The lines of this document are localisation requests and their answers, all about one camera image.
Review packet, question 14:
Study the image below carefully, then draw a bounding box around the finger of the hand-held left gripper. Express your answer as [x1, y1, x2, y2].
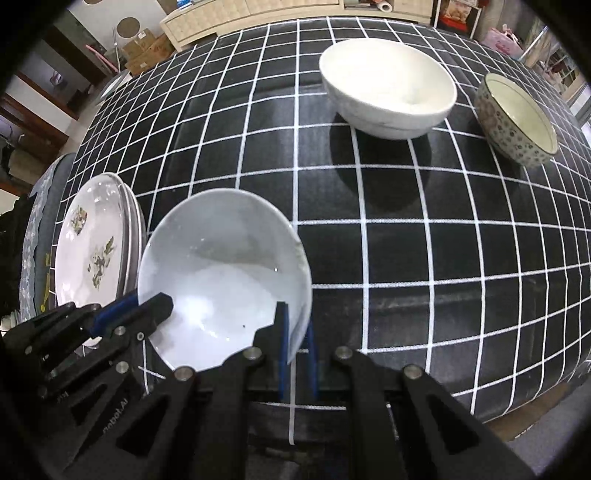
[46, 293, 174, 408]
[28, 293, 139, 356]

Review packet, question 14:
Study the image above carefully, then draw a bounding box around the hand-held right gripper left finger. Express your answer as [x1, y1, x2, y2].
[78, 302, 293, 480]

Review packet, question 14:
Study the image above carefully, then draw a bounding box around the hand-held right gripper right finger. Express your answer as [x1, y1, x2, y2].
[305, 323, 539, 480]

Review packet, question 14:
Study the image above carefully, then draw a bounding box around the white bowl with floral base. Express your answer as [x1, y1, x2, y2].
[137, 188, 312, 372]

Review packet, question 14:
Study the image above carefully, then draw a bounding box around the large white floral plate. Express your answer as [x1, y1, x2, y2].
[117, 182, 149, 278]

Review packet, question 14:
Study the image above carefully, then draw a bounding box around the white plate with green print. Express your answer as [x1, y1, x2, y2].
[54, 173, 133, 347]

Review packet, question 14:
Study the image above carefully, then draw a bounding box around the black clothing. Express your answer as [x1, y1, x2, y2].
[0, 198, 28, 315]

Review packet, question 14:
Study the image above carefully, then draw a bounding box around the black checkered tablecloth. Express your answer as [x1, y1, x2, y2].
[60, 16, 591, 444]

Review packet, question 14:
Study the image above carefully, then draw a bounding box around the dark wooden door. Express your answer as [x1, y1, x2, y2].
[0, 69, 70, 153]

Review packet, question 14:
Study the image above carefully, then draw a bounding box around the white plastic bin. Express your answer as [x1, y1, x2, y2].
[97, 71, 134, 104]

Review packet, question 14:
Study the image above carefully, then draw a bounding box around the large cardboard box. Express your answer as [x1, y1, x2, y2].
[126, 34, 175, 77]

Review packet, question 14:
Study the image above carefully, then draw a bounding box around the small cardboard box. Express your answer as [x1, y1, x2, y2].
[121, 28, 155, 58]

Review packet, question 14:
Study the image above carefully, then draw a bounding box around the plain white bowl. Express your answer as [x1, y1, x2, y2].
[318, 38, 458, 140]

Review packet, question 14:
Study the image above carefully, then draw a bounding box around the beige television cabinet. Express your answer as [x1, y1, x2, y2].
[159, 0, 435, 52]

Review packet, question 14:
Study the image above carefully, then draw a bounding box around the green patterned bowl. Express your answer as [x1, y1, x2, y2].
[475, 73, 559, 169]

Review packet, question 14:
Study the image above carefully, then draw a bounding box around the red picture box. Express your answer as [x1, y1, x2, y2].
[436, 0, 483, 37]

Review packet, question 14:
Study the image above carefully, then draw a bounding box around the pink bag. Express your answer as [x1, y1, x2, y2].
[480, 25, 525, 61]

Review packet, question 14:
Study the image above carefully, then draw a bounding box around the wooden framed standing mirror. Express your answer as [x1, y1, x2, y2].
[522, 23, 555, 70]

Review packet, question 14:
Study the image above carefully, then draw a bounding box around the red-handled broom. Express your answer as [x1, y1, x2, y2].
[85, 44, 116, 75]

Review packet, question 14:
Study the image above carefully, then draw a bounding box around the dark wooden door frame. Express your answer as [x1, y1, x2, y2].
[44, 9, 112, 86]

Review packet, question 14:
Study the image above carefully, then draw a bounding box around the brown round wall disc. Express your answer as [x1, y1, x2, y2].
[115, 17, 140, 40]

